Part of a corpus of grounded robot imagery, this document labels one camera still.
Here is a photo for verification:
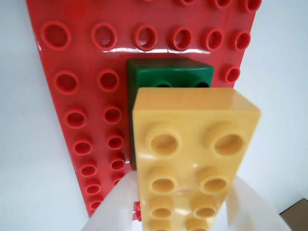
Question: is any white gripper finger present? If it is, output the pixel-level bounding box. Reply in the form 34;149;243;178
225;175;293;231
81;170;141;231

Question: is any yellow lego brick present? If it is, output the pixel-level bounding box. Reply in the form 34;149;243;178
132;88;262;231

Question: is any green lego brick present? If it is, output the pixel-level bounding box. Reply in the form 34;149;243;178
127;58;215;171

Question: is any red lego baseplate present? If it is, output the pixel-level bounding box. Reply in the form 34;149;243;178
26;0;263;221

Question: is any brown cardboard box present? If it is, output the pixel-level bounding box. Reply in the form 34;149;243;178
279;197;308;231

